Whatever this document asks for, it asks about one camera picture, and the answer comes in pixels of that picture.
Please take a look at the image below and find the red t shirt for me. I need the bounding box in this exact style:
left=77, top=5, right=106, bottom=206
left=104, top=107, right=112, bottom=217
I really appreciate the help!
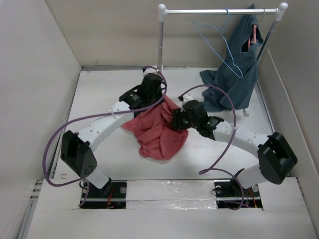
left=122, top=96, right=188, bottom=161

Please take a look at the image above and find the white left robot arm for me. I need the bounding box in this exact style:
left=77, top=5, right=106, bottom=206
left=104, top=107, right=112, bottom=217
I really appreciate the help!
left=60, top=73, right=166, bottom=198

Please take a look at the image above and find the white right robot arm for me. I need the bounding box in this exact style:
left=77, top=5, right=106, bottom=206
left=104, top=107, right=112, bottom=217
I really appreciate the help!
left=171, top=100, right=298, bottom=196

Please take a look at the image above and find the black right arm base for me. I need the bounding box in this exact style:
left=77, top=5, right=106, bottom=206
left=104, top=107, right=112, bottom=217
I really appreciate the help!
left=211, top=168, right=263, bottom=210

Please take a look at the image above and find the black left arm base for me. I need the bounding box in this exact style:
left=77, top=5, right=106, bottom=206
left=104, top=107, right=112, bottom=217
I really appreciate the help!
left=79, top=180, right=127, bottom=210

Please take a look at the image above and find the teal t shirt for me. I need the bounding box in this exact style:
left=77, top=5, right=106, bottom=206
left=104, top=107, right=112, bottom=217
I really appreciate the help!
left=200, top=14, right=264, bottom=112

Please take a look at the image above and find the pink hanger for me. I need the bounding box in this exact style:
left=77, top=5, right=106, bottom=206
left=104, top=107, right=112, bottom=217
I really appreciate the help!
left=247, top=24, right=258, bottom=49

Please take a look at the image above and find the white clothes rack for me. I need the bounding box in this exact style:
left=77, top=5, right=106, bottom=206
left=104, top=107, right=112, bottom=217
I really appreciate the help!
left=154, top=2, right=289, bottom=117

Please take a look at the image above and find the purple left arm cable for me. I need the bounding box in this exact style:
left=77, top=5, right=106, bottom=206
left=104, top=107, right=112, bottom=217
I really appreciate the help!
left=42, top=65, right=167, bottom=207

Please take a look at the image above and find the light blue wire hanger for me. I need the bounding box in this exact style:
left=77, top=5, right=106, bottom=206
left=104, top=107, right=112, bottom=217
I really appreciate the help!
left=193, top=7, right=244, bottom=79

